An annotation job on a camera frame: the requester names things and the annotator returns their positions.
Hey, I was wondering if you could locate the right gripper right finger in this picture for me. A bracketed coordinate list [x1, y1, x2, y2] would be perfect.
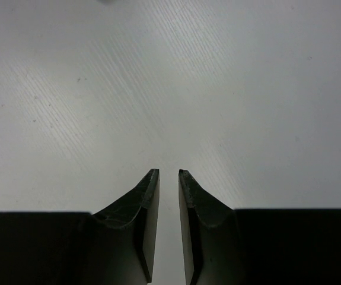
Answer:
[179, 170, 341, 284]

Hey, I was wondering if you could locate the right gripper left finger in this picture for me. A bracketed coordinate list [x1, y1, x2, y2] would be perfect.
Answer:
[0, 169, 160, 284]

